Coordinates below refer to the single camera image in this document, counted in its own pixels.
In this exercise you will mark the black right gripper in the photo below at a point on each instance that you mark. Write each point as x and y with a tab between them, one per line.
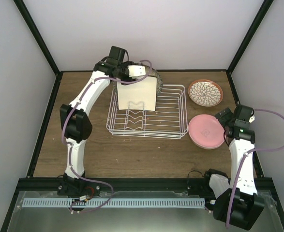
224	119

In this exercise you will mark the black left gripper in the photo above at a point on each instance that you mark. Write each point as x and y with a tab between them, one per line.
129	79

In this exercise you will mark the pink round plate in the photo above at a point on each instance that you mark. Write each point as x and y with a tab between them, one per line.
206	130

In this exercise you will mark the cream square plate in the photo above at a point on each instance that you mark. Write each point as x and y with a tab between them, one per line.
138	96

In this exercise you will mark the floral plate with orange rim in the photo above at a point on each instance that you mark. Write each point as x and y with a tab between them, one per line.
205	93

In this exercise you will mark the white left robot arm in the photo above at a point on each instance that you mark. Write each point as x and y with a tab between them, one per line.
74	117

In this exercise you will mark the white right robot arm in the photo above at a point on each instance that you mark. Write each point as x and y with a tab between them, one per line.
236	198

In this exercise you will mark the dark speckled round plate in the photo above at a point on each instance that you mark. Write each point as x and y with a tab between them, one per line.
154	73

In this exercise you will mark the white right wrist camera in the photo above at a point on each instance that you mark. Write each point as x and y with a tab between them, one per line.
251	119

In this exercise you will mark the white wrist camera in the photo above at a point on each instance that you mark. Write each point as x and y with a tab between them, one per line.
251	119
136	70

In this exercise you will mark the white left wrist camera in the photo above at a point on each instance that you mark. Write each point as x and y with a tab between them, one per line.
136	70

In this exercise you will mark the white wire dish rack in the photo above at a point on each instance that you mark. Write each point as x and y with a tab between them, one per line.
169	120

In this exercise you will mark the black left frame post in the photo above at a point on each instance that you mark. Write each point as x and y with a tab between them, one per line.
36	34

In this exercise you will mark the black frame post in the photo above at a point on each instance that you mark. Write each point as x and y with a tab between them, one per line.
36	34
264	8

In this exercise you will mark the black right frame post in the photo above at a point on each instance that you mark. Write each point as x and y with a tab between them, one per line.
264	8

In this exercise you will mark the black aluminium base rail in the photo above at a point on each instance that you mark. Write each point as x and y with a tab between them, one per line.
194	186

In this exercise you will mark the white slotted cable duct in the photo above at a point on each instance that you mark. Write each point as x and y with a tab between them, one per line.
115	203

